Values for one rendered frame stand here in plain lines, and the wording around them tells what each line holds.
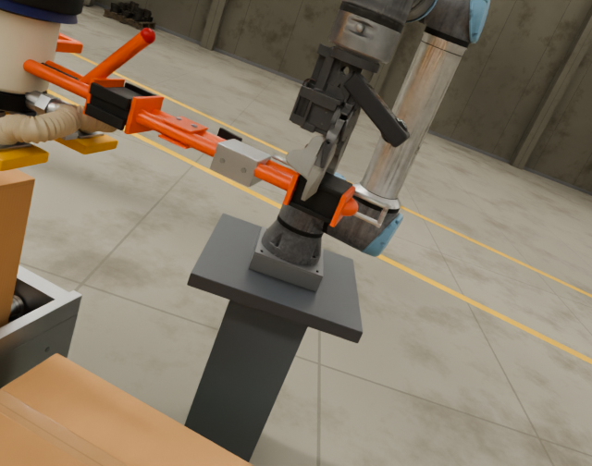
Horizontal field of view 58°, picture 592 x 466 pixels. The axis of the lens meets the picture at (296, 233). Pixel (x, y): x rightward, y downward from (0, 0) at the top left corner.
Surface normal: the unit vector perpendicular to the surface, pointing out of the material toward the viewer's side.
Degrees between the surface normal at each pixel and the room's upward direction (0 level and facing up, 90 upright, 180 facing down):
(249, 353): 90
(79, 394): 0
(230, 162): 90
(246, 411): 90
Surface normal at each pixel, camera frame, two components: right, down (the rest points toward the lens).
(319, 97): -0.29, 0.25
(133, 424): 0.34, -0.87
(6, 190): 0.88, 0.43
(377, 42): 0.28, 0.45
